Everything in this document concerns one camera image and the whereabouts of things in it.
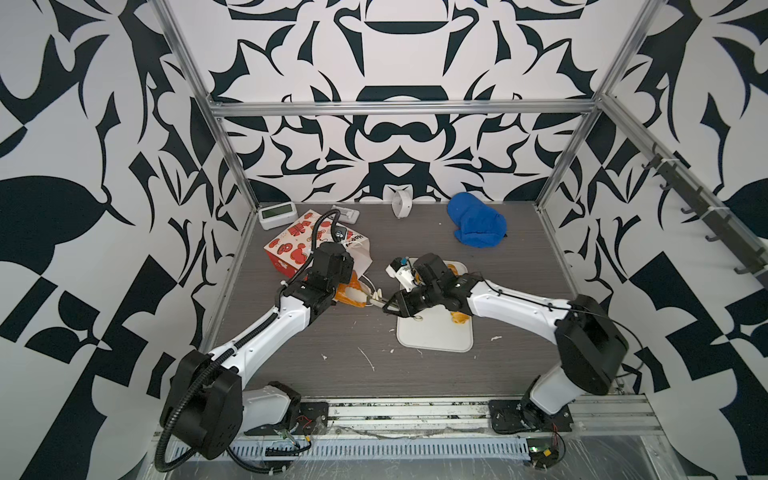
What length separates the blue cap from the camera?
3.58ft

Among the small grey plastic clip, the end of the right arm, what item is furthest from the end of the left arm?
the small grey plastic clip

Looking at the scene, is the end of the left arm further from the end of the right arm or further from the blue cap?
the blue cap
